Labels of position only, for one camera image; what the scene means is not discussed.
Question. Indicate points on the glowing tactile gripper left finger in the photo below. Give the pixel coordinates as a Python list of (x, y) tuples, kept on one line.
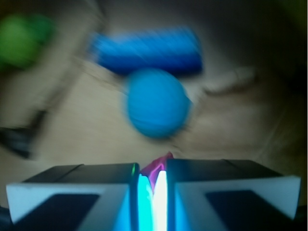
[(112, 197)]

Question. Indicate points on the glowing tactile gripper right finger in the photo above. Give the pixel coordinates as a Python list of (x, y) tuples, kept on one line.
[(226, 195)]

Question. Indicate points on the red paper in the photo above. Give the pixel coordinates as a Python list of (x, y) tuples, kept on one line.
[(152, 170)]

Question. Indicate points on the green crumpled paper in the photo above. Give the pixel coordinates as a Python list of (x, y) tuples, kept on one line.
[(22, 38)]

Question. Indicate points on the black tape front left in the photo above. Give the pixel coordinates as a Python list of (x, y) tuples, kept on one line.
[(19, 139)]

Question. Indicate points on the blue dimpled ball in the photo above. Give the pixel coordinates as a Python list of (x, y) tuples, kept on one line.
[(157, 103)]

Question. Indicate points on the brown paper bag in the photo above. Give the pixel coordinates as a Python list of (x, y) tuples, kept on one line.
[(250, 102)]

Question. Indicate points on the blue sponge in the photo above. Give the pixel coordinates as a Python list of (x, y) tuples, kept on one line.
[(176, 50)]

